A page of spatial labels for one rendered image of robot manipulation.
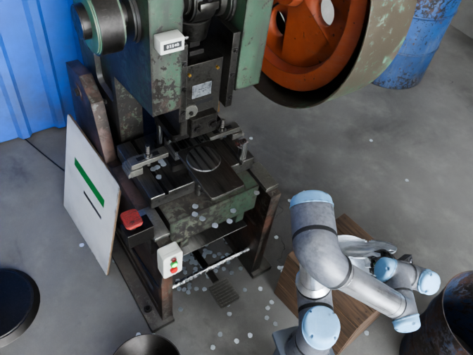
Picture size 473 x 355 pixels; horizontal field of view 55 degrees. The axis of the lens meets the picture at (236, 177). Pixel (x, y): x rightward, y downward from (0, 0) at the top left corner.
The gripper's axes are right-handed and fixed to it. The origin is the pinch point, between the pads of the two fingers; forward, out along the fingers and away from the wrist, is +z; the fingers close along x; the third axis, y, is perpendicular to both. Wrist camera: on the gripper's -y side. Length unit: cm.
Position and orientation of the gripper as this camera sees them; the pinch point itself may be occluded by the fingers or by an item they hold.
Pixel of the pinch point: (371, 256)
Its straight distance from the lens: 182.1
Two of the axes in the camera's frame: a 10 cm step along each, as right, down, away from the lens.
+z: -2.9, -0.6, 9.5
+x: 1.4, 9.9, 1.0
